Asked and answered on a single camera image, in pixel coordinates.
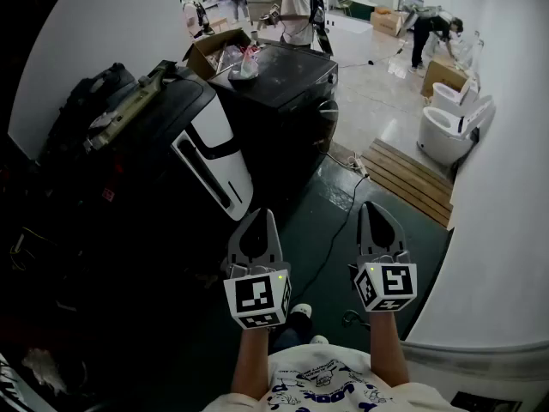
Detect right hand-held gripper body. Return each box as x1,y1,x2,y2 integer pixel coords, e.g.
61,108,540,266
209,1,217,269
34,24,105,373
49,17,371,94
347,249,419,314

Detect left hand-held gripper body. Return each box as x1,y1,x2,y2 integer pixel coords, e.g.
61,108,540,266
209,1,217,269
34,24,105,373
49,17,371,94
220,258,293,330

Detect person's left forearm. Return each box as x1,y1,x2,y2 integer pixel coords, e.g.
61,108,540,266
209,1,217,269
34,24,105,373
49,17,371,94
230,326,272,403

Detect person's right forearm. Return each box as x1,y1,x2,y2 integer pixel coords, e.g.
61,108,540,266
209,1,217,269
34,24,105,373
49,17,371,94
367,311,412,389

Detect cardboard box with items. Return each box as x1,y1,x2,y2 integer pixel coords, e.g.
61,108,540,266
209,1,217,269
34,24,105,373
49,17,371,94
183,27,255,82

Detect blue jeans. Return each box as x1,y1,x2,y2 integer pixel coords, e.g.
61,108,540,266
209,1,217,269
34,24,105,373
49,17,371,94
272,313,315,354

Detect wooden slat platform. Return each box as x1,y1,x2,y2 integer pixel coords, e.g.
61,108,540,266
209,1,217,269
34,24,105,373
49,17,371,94
361,138,455,228

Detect dark green floor mat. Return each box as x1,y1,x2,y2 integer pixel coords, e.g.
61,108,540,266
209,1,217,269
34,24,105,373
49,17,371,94
201,142,451,403

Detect white power strip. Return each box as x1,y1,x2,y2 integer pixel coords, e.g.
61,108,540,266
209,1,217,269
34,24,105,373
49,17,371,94
346,154,371,179

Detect white toilet with raised lid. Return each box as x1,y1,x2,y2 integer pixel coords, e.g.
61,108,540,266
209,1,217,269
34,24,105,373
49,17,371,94
417,94,498,167
429,81,480,118

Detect cream printed t-shirt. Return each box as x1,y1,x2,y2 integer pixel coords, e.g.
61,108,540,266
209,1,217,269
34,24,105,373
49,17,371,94
201,343,473,412

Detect white black appliance shell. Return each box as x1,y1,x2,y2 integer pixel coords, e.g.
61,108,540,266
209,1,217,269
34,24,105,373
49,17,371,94
106,66,255,223

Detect black washing machine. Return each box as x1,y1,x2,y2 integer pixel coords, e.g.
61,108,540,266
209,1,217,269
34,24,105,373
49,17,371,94
208,43,341,199

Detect cardboard box beside toilets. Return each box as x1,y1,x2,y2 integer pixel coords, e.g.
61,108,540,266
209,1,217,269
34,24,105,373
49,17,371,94
420,56,472,99

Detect pink green refill pouch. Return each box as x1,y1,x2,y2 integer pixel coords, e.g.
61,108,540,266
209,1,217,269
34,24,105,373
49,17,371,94
226,44,262,90

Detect white low platform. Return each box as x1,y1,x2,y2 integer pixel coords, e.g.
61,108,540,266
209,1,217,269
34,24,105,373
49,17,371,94
325,13,374,34

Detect black bag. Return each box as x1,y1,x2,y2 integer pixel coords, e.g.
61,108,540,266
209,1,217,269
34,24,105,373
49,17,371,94
45,61,139,165

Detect printed cardboard box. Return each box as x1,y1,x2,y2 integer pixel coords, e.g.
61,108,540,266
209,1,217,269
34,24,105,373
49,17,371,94
370,9,409,39

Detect green table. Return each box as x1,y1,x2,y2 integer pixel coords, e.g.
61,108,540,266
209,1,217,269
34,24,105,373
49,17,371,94
334,0,379,21

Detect light wooden table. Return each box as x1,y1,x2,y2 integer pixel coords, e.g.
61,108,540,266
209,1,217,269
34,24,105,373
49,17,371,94
245,0,285,24

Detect long black cable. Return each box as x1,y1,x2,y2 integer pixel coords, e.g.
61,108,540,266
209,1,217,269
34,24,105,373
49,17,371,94
290,173,371,309

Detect looped black cable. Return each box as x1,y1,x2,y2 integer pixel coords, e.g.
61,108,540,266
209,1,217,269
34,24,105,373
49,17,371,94
341,310,371,330

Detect white cable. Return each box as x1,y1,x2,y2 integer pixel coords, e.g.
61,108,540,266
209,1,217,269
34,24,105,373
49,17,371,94
324,151,358,170

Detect olive green metal frame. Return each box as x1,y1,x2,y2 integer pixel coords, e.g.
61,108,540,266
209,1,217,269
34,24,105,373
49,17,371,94
82,59,178,155

